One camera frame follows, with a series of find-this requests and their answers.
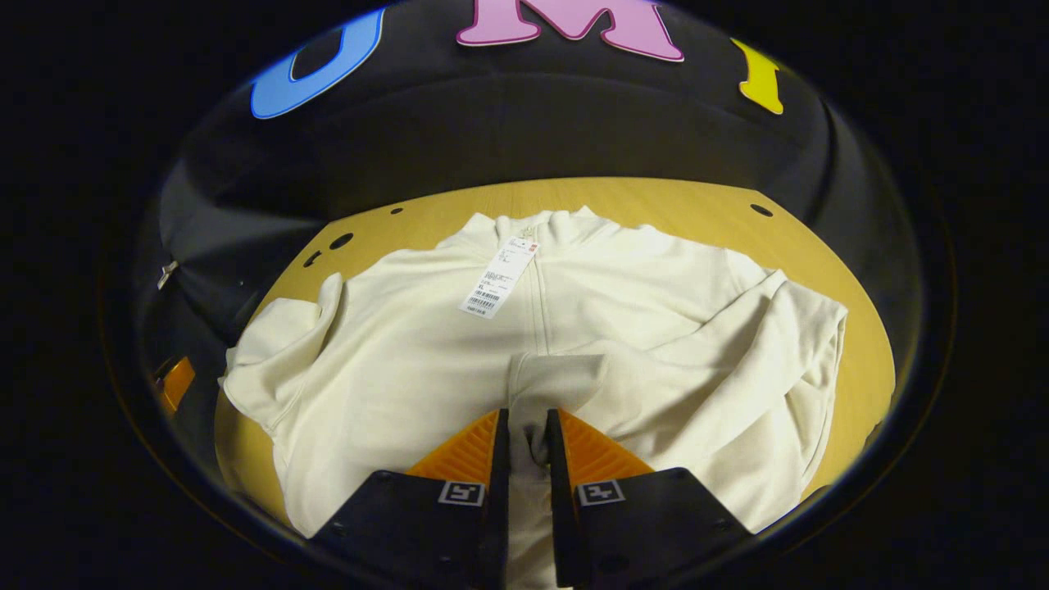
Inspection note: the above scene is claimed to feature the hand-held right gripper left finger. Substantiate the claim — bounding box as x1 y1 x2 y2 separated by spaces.
310 407 512 590

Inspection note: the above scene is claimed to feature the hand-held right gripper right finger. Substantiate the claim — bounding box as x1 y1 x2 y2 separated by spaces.
546 407 753 590

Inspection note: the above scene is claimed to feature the cream white sweatshirt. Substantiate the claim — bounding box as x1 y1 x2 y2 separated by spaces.
217 205 849 590

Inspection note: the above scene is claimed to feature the black backdrop cloth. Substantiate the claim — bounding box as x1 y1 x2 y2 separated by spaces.
131 0 927 509

